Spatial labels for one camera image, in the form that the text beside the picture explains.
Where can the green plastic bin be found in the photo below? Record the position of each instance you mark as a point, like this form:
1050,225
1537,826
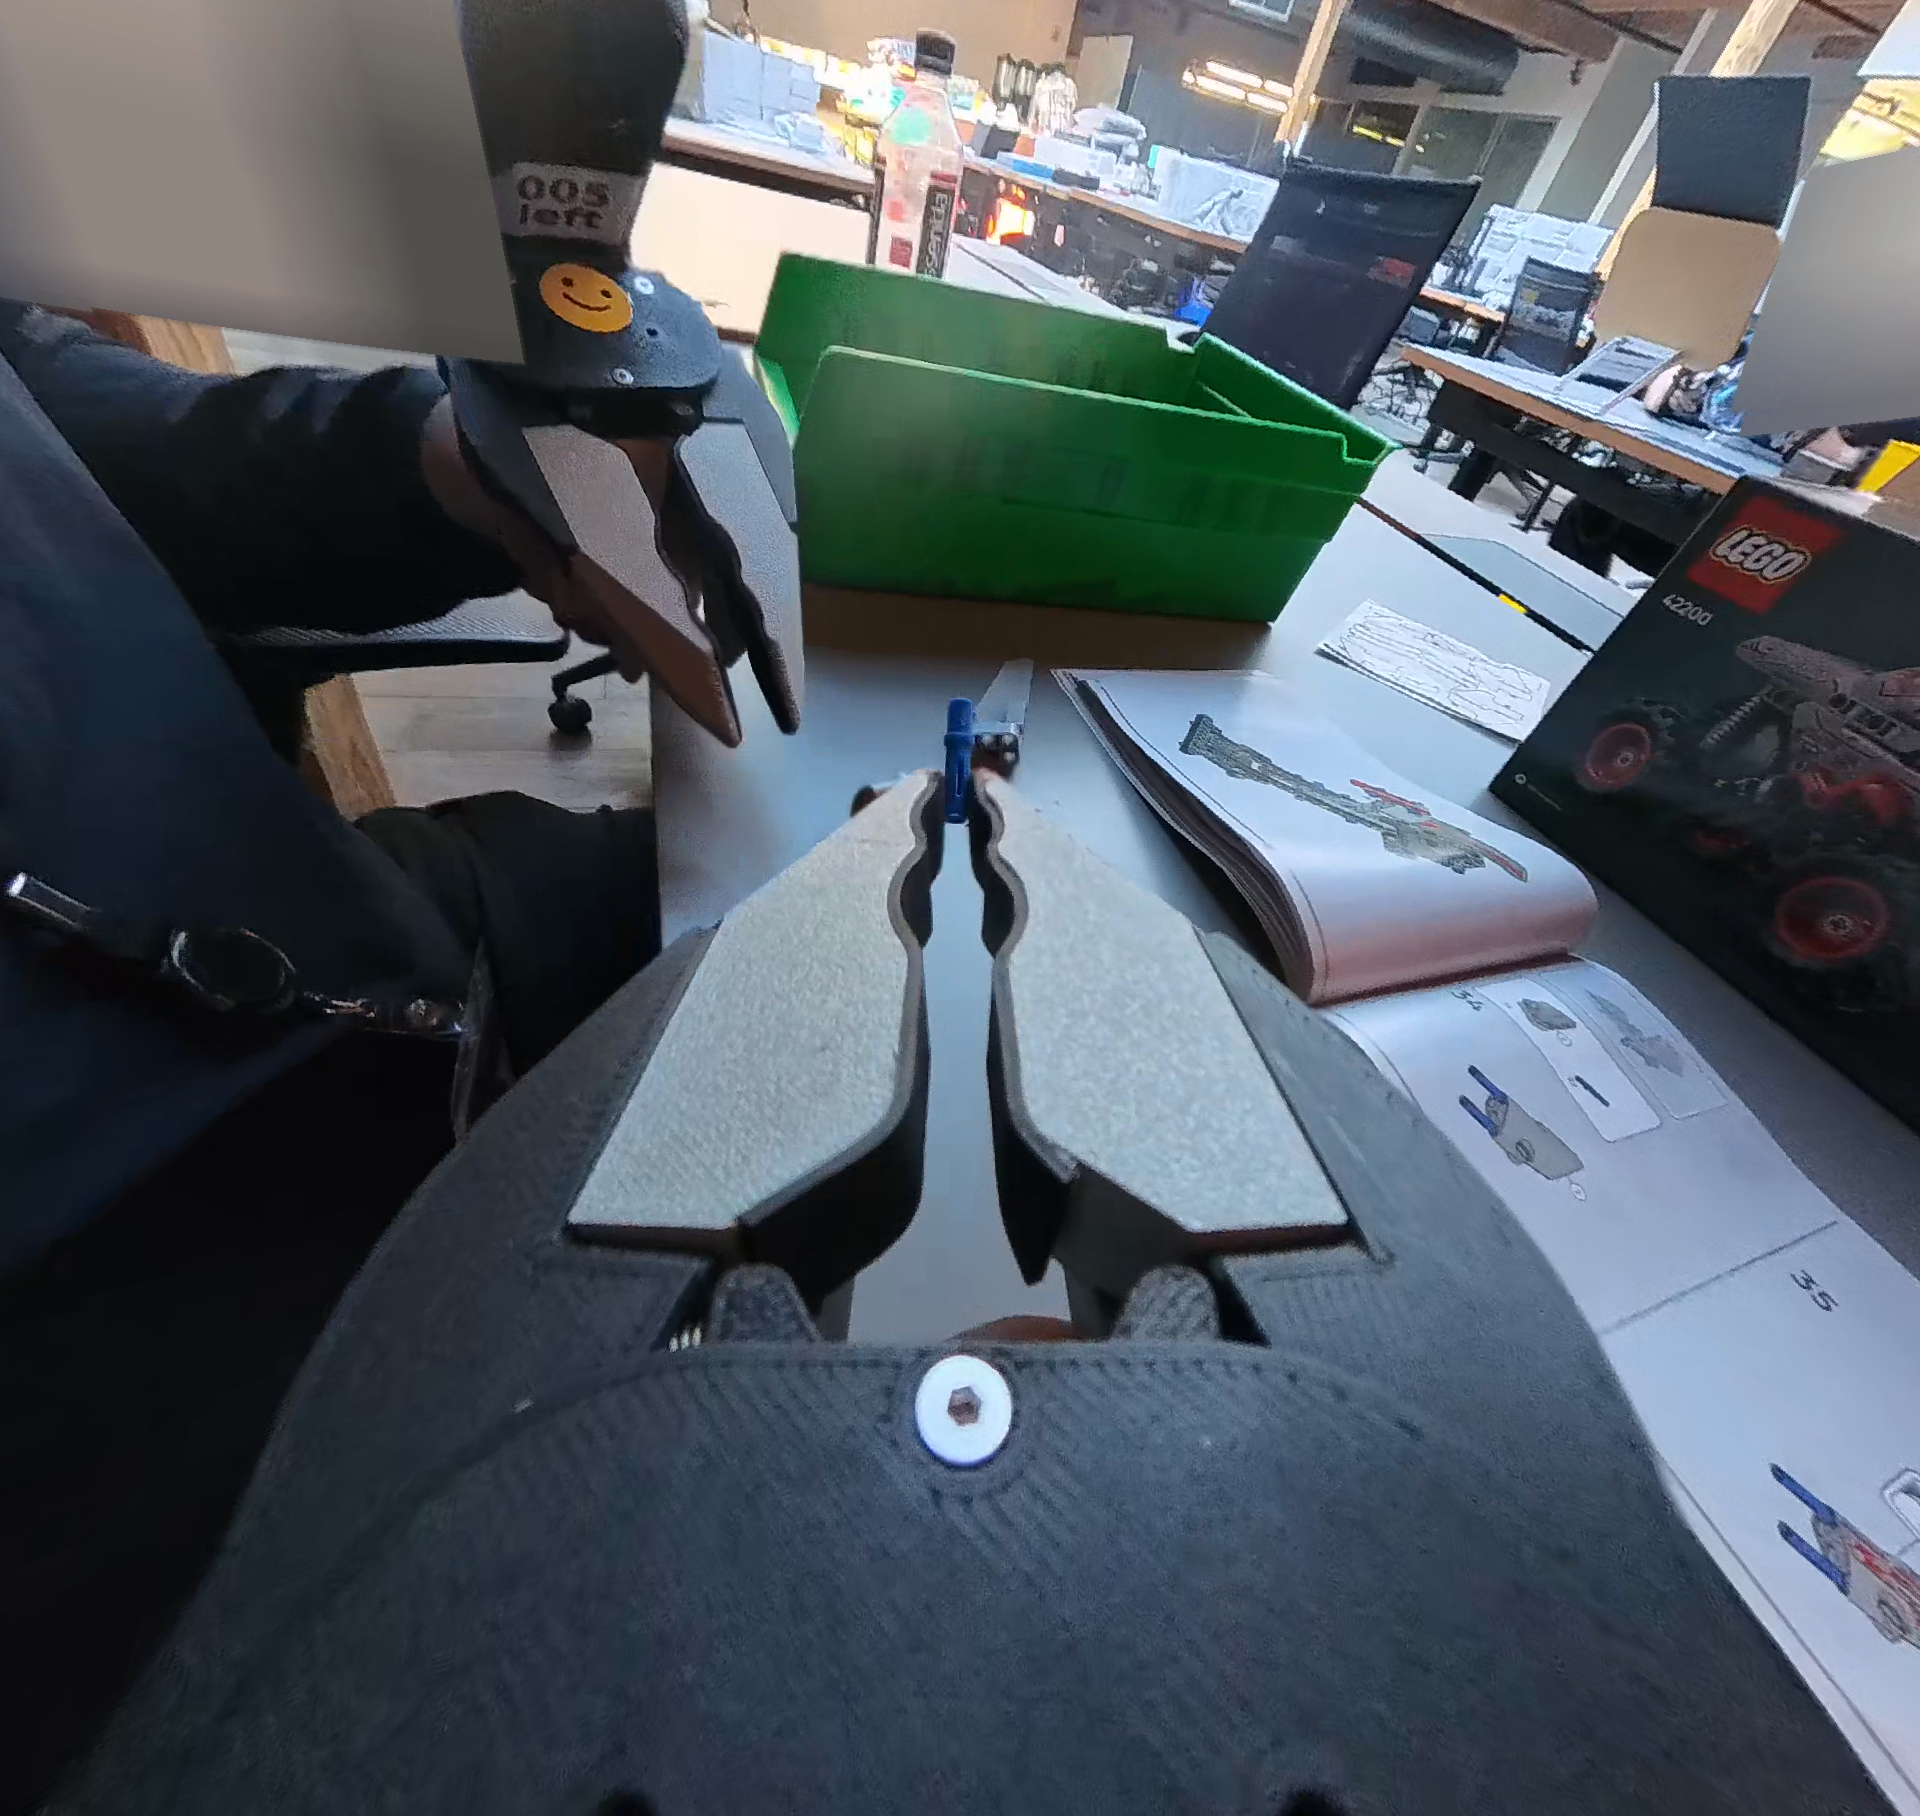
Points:
1050,496

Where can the lego instruction booklet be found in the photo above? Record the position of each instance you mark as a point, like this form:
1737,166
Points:
1349,857

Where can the blue lego pin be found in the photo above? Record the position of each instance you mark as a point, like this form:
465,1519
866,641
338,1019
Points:
961,758

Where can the person's dark clothing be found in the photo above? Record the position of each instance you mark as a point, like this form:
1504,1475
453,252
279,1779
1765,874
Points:
180,795

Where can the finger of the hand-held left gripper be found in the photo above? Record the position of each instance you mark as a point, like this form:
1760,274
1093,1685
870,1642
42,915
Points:
629,541
757,541

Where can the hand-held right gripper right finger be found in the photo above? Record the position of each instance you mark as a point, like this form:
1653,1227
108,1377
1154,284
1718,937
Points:
1154,1082

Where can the black key clip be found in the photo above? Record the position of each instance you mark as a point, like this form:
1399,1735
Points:
224,970

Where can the wooden background table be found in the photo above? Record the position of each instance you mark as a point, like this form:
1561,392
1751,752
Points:
1590,422

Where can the black ventilation duct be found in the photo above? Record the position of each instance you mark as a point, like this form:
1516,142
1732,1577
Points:
1424,46

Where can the person's left hand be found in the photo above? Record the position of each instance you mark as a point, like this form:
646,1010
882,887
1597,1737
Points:
503,541

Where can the person's right hand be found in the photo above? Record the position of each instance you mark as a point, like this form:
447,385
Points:
1017,1330

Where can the white sticker sheet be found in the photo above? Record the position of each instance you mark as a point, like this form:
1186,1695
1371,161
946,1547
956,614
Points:
1434,668

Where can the tan and black chair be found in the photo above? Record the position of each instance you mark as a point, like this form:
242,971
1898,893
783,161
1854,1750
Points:
1710,242

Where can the clear drink bottle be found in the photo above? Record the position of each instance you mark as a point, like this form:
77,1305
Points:
915,181

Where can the person's left forearm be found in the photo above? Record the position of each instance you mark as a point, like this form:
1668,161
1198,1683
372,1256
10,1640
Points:
255,482

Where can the black lego box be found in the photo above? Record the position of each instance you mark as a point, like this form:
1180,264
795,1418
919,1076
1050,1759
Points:
1769,795

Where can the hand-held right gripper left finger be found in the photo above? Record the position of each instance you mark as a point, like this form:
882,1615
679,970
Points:
780,1037

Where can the long grey lego beam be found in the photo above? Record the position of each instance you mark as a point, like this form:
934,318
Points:
1009,700

